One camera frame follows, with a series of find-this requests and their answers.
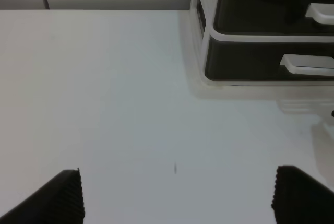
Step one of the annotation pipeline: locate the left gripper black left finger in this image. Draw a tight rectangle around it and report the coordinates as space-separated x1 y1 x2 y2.
1 169 85 223

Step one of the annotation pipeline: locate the white plastic drawer cabinet frame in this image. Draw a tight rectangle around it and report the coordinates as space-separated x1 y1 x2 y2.
190 0 333 84

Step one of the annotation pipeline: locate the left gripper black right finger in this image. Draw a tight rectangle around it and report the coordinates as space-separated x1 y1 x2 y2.
271 166 333 223

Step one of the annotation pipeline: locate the dark drawer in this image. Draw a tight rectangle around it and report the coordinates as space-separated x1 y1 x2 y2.
205 38 333 81
213 0 333 36

